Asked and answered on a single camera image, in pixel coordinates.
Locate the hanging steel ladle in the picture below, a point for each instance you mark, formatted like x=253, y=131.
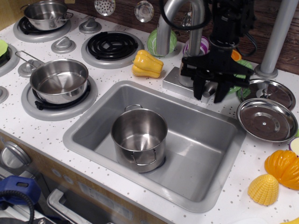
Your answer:
x=144, y=11

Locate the blue clamp handle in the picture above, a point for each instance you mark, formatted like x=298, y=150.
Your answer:
x=16, y=184

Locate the purple toy eggplant slice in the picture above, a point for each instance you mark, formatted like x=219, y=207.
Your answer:
x=294, y=145

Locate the grey oven dial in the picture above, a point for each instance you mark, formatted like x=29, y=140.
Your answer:
x=13, y=156

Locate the grey sink basin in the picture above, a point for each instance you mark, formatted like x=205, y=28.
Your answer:
x=180, y=151

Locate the green toy cabbage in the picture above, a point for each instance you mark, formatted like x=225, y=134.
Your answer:
x=174, y=43

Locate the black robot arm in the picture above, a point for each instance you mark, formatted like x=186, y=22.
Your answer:
x=232, y=19

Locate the hanging clear utensil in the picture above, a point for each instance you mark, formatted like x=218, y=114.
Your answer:
x=187, y=18

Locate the hanging steel strainer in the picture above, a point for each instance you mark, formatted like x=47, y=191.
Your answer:
x=105, y=7

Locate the grey stove knob left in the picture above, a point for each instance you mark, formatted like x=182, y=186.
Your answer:
x=26, y=69

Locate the stove burner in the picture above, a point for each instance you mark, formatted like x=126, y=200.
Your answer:
x=24, y=35
x=111, y=49
x=28, y=101
x=10, y=64

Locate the green toy bitter gourd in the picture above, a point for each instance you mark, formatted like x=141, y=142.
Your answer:
x=245, y=63

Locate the front left stove burner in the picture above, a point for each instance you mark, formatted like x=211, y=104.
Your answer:
x=28, y=101

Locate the back middle stove burner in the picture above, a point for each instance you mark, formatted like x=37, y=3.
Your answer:
x=111, y=49

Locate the oven door handle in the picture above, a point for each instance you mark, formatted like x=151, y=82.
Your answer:
x=72, y=207

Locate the grey vertical pole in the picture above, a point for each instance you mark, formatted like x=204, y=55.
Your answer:
x=267, y=69

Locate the steel saucepan with handle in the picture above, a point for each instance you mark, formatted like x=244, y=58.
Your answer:
x=59, y=81

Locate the yellow toy bell pepper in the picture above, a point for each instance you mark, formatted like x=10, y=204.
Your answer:
x=146, y=65

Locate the grey stove knob middle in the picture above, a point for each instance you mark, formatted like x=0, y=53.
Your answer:
x=63, y=46

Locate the grey stove knob back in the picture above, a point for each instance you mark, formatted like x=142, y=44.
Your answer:
x=90, y=26

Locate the steel pot in sink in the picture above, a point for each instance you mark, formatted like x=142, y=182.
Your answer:
x=139, y=137

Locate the orange toy fruit slice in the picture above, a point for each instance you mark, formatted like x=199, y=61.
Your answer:
x=236, y=56

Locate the back left stove burner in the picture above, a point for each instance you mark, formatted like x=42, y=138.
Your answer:
x=24, y=35

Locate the silver faucet lever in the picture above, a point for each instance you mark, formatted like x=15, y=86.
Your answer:
x=210, y=89

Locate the steel bowl pot back burner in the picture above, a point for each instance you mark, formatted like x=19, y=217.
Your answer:
x=47, y=15

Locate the far left stove burner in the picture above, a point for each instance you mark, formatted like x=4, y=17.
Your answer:
x=10, y=64

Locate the yellow toy corn piece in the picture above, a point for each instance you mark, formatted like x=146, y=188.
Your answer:
x=264, y=190

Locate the grey stove knob edge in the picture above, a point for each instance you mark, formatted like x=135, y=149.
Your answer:
x=3, y=94

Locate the silver toy faucet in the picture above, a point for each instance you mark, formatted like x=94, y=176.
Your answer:
x=174, y=81

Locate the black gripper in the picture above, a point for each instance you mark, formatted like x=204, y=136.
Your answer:
x=216, y=66

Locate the steel pot lid upright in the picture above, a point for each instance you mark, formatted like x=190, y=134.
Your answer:
x=268, y=89

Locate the green toy leaf vegetable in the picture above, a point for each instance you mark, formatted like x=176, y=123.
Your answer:
x=3, y=48

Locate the orange toy pumpkin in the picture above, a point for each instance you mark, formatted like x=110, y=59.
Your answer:
x=284, y=166

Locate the purple toy onion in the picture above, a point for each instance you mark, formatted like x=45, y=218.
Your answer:
x=196, y=49

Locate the grey stove knob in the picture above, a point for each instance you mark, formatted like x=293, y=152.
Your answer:
x=26, y=69
x=63, y=46
x=90, y=26

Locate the steel pot lid inverted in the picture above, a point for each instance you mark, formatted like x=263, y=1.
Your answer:
x=267, y=120

